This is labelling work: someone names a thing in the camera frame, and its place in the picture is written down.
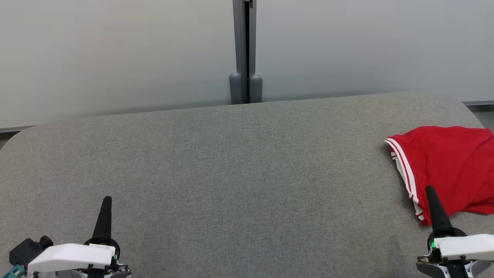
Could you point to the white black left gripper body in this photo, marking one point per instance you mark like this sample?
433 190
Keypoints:
69 256

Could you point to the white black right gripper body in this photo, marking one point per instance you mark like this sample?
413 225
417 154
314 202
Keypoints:
471 247

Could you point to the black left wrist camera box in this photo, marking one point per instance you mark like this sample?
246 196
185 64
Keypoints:
27 251

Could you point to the red basketball jersey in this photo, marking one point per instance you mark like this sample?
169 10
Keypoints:
455 166

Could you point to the teal left camera connector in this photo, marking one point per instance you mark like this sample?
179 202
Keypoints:
11 272

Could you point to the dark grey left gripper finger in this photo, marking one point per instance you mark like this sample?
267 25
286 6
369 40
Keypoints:
105 222

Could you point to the grey partition post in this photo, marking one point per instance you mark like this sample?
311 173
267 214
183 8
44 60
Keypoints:
239 38

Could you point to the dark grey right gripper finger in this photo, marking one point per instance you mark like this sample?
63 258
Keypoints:
438 212

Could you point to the dark wall base rail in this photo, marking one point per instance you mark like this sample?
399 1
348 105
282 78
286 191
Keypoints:
480 103
15 129

